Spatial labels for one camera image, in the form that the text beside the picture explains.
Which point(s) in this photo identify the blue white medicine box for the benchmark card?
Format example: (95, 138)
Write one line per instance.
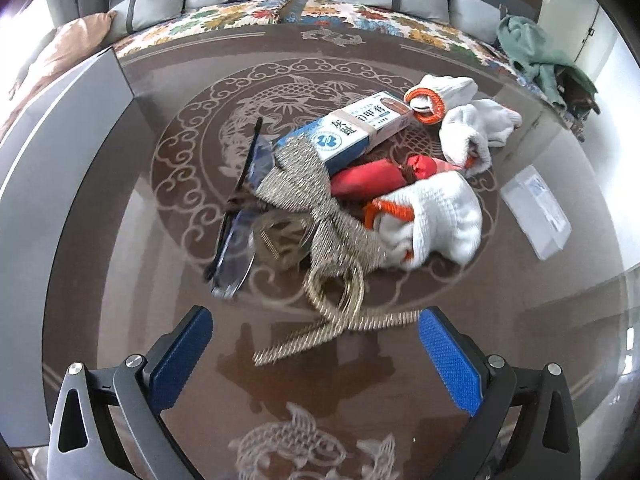
(350, 132)

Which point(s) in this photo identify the green cloth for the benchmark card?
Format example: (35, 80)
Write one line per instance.
(530, 45)

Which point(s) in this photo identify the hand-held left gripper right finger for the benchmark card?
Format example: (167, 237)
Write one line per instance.
(450, 360)

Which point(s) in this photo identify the clear plastic case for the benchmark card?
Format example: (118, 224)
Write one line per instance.
(537, 210)

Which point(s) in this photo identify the red fabric roll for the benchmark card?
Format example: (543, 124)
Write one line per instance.
(365, 180)

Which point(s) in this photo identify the grey cardboard box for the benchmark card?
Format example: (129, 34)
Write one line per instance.
(50, 160)

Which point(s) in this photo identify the white glove orange cuff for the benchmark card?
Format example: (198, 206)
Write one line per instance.
(440, 215)
(470, 125)
(450, 87)

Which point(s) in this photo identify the dark brown bag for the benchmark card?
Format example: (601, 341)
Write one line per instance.
(580, 92)

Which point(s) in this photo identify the white door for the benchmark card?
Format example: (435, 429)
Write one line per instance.
(575, 20)

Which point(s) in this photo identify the dark blue safety glasses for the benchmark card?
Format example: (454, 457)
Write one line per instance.
(232, 260)

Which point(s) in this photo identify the floral sofa blanket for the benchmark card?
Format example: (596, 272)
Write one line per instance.
(400, 22)
(200, 22)

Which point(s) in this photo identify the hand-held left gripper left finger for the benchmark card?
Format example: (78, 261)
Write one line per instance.
(182, 360)

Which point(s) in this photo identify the silver sequin bow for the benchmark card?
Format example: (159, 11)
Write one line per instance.
(300, 180)

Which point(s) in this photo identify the beige pink cloth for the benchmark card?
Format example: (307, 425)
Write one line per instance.
(65, 50)

